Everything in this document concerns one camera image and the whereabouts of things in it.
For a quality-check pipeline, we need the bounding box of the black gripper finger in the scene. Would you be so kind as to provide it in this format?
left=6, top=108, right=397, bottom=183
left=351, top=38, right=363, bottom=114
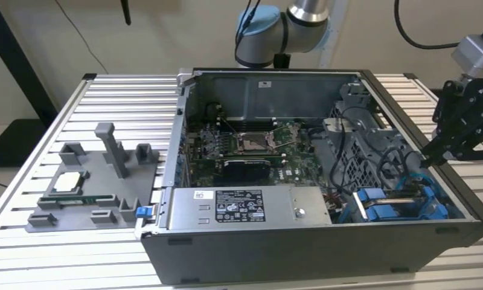
left=441, top=112, right=483, bottom=166
left=419, top=79, right=464, bottom=169

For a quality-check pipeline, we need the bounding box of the blue disk wire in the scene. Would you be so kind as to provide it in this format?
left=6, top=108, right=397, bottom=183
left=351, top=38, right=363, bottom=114
left=392, top=167, right=437, bottom=196

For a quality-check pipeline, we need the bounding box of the hard disk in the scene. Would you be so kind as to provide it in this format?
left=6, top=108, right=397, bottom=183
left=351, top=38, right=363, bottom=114
left=355, top=185, right=448, bottom=219

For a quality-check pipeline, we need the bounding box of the gray metal disk bay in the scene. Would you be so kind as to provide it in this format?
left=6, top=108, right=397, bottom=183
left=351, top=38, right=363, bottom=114
left=309, top=82, right=452, bottom=223

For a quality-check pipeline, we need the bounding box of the black RAM slot bank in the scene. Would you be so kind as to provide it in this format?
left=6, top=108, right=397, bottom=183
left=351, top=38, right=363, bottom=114
left=219, top=118, right=276, bottom=131

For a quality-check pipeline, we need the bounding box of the metal socket cover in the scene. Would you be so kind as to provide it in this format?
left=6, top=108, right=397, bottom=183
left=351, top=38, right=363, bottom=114
left=270, top=124, right=303, bottom=149

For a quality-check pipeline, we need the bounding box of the green motherboard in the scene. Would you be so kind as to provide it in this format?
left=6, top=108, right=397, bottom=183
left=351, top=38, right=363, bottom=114
left=183, top=120, right=327, bottom=189

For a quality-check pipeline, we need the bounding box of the CPU socket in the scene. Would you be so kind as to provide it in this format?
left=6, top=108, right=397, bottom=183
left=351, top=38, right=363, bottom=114
left=234, top=130, right=275, bottom=152

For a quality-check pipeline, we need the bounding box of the thin metal locking lever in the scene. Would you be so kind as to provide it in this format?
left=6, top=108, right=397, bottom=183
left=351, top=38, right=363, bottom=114
left=219, top=117, right=239, bottom=134

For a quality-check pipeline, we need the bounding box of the black open PC case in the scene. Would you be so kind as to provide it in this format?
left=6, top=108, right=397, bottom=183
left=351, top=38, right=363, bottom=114
left=135, top=67, right=483, bottom=286

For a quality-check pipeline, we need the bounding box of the silver power supply unit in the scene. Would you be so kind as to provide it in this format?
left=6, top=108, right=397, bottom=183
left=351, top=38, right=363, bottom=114
left=164, top=185, right=332, bottom=231

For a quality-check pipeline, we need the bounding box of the black hanging antenna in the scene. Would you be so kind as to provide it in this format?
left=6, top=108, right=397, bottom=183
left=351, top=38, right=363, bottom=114
left=119, top=0, right=132, bottom=26

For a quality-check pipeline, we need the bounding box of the gray plastic parts rack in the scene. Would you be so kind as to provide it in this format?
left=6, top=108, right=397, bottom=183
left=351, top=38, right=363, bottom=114
left=25, top=122, right=162, bottom=233

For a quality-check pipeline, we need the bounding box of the green RAM stick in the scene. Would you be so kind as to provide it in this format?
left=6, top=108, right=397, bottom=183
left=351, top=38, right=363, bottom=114
left=43, top=195, right=114, bottom=204

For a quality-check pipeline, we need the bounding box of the silver CPU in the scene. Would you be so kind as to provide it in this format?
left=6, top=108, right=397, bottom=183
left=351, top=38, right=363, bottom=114
left=52, top=172, right=84, bottom=192

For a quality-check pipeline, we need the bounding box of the black floor plate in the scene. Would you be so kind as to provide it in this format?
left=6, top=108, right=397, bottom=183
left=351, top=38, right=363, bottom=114
left=0, top=118, right=51, bottom=167

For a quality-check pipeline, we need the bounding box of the black desk leg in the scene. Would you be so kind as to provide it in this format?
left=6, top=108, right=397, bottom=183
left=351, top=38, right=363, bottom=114
left=0, top=0, right=59, bottom=125

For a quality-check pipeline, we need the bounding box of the black disk wire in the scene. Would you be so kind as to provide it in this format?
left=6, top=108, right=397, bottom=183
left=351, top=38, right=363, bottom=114
left=375, top=147, right=424, bottom=189

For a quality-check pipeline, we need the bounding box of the long black cable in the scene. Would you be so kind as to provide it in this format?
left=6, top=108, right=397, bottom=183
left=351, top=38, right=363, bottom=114
left=328, top=106, right=365, bottom=195

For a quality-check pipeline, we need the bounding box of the thick black gripper cable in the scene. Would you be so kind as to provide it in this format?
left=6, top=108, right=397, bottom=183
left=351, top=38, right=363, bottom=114
left=392, top=0, right=464, bottom=50

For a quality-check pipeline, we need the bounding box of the red black wire bundle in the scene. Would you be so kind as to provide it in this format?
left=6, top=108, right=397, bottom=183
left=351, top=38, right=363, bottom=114
left=324, top=193, right=349, bottom=214

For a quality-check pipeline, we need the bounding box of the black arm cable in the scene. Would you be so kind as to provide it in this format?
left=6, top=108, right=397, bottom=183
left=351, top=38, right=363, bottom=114
left=236, top=0, right=262, bottom=63

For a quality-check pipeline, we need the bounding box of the thin black wall cable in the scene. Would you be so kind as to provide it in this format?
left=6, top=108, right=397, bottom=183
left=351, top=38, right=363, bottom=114
left=62, top=0, right=110, bottom=75

